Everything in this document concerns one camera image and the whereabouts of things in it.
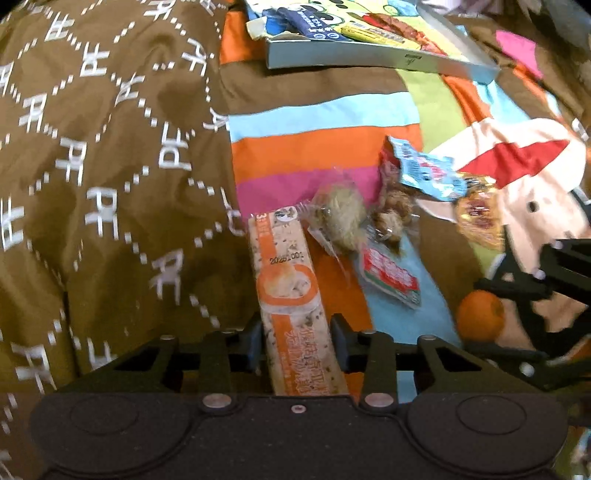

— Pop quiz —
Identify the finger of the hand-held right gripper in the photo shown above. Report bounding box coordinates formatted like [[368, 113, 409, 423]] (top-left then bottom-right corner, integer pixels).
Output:
[[475, 239, 591, 308], [462, 342, 591, 393]]

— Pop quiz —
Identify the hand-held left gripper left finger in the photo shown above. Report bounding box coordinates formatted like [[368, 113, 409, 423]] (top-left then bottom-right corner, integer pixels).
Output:
[[92, 314, 266, 412]]

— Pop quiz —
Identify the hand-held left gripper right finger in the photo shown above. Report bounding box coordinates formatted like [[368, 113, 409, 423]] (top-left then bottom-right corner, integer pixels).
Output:
[[329, 313, 497, 412]]

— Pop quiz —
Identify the tangerine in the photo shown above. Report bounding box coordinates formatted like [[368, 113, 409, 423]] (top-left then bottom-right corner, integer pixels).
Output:
[[455, 290, 506, 342]]

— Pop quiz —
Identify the orange white cracker packet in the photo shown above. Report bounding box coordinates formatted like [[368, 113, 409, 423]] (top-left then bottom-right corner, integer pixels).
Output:
[[247, 208, 349, 398]]

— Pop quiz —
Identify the round gold red snack packet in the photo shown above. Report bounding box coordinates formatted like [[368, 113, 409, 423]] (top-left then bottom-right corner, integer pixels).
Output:
[[455, 175, 509, 252]]

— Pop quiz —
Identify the red white snack packet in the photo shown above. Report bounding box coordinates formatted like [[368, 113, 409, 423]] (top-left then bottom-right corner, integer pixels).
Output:
[[358, 244, 422, 309]]

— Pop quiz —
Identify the clear packet of beige pastry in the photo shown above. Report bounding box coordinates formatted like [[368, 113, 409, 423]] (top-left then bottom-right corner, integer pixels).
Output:
[[302, 168, 370, 278]]

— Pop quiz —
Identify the clear packet of brown snack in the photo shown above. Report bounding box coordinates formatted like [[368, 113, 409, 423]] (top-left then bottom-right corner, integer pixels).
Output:
[[369, 159, 416, 250]]

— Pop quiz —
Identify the light blue snack packet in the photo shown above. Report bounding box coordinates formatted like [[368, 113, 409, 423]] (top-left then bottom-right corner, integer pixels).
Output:
[[387, 135, 469, 203]]

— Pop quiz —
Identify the grey box with cartoon drawing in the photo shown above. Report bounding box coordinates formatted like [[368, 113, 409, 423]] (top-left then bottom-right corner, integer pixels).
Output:
[[245, 0, 502, 85]]

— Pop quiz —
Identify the yellow snack packet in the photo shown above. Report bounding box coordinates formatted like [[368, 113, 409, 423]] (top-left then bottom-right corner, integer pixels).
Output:
[[335, 23, 416, 47]]

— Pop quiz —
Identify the dark blue snack packet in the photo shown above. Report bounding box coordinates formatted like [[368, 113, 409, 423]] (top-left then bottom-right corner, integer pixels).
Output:
[[277, 4, 352, 41]]

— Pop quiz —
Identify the colourful printed blanket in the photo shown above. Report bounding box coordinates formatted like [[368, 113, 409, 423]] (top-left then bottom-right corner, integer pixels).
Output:
[[217, 0, 591, 480]]

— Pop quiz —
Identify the brown patterned blanket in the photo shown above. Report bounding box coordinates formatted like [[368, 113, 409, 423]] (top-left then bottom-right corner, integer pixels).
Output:
[[0, 0, 259, 480]]

